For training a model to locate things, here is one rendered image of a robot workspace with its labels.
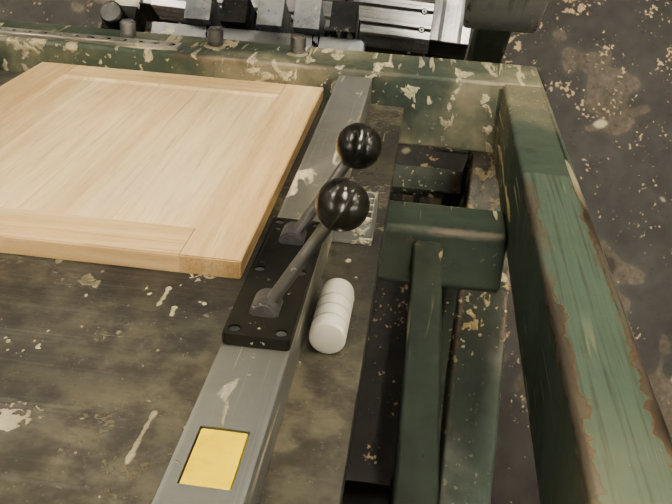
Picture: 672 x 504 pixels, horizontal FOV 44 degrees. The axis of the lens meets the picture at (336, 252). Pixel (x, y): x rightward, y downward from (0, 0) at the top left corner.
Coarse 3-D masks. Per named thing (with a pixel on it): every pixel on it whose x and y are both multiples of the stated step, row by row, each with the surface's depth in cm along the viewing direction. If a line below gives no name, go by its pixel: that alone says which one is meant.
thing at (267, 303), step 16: (320, 192) 57; (336, 192) 56; (352, 192) 57; (320, 208) 57; (336, 208) 56; (352, 208) 56; (368, 208) 58; (320, 224) 59; (336, 224) 57; (352, 224) 57; (320, 240) 59; (304, 256) 60; (288, 272) 61; (272, 288) 62; (288, 288) 61; (256, 304) 61; (272, 304) 61
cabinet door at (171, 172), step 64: (64, 64) 128; (0, 128) 103; (64, 128) 104; (128, 128) 106; (192, 128) 107; (256, 128) 108; (0, 192) 86; (64, 192) 87; (128, 192) 88; (192, 192) 89; (256, 192) 89; (64, 256) 77; (128, 256) 77; (192, 256) 76
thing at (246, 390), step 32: (352, 96) 115; (320, 128) 103; (320, 160) 93; (288, 192) 85; (320, 256) 74; (224, 352) 59; (256, 352) 59; (288, 352) 59; (224, 384) 56; (256, 384) 56; (288, 384) 61; (192, 416) 53; (224, 416) 53; (256, 416) 53; (192, 448) 50; (256, 448) 50; (256, 480) 50
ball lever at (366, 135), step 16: (352, 128) 67; (368, 128) 68; (336, 144) 68; (352, 144) 67; (368, 144) 67; (352, 160) 68; (368, 160) 68; (336, 176) 70; (288, 224) 73; (304, 224) 72; (288, 240) 72; (304, 240) 73
